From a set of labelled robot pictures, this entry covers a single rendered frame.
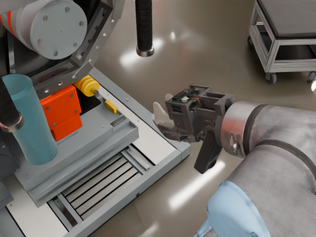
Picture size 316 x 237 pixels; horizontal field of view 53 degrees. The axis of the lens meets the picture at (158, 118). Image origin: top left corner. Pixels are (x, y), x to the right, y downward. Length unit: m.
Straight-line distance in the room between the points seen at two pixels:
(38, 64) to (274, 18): 1.22
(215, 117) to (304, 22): 1.36
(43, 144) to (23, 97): 0.17
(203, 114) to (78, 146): 0.81
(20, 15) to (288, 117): 0.52
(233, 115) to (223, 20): 1.93
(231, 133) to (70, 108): 0.64
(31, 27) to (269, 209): 0.52
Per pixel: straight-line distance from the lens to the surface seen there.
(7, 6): 0.58
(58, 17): 0.69
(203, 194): 1.40
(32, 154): 0.90
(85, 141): 1.29
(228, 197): 0.36
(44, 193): 1.28
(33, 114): 0.80
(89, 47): 0.97
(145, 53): 0.76
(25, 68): 1.03
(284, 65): 1.85
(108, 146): 1.32
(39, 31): 0.68
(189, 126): 0.55
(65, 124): 1.05
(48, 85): 0.94
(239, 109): 0.50
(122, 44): 2.12
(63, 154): 1.27
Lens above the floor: 1.22
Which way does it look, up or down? 48 degrees down
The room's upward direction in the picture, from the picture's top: straight up
